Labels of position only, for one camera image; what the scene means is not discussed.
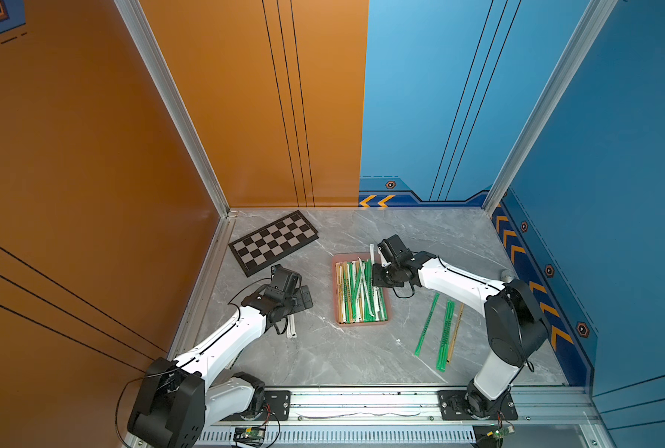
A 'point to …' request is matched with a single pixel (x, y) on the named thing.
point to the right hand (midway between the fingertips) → (373, 278)
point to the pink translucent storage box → (357, 301)
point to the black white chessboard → (272, 241)
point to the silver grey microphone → (506, 275)
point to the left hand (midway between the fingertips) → (299, 295)
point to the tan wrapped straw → (455, 334)
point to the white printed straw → (290, 327)
